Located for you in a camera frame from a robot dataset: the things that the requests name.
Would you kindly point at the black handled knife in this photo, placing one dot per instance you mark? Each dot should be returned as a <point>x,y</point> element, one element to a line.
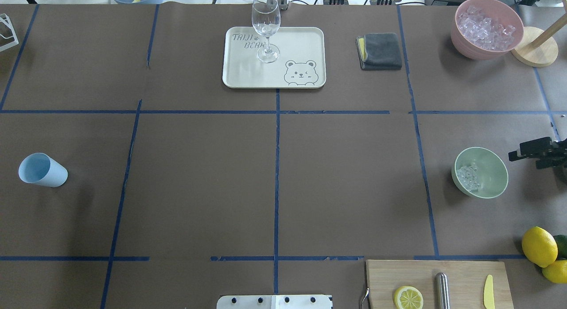
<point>443,298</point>

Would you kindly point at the clear wine glass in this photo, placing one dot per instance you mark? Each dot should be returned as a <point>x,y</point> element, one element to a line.
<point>266,20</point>

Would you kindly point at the ice cubes in green bowl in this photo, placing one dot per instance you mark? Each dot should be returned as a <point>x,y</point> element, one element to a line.
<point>468,176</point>

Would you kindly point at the wooden stand with carton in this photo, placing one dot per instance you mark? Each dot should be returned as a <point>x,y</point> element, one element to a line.
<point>538,48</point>

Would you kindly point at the light blue plastic cup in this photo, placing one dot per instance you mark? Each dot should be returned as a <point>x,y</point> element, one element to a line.
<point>41,169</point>

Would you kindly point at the mint green bowl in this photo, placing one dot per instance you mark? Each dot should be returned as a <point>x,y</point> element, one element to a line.
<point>492,172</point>

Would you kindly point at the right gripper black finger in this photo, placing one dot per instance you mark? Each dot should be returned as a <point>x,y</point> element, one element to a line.
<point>539,148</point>

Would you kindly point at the dark grey folded cloth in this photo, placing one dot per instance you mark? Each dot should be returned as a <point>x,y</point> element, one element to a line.
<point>379,51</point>

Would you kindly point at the yellow plastic knife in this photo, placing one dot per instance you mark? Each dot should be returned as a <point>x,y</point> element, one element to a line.
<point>488,293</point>

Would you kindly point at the white wire cup rack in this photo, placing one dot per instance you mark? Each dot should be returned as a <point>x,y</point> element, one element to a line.
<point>8,36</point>

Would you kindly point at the green lime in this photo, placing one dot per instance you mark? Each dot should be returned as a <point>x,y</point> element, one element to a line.
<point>561,242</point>

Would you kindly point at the pink bowl of ice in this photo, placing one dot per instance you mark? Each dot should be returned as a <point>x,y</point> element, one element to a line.
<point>486,29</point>

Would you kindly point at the yellow lemon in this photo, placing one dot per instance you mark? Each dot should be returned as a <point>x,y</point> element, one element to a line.
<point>556,272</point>
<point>539,247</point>

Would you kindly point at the half lemon slice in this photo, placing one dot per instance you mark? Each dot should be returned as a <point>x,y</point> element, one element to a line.
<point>408,297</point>

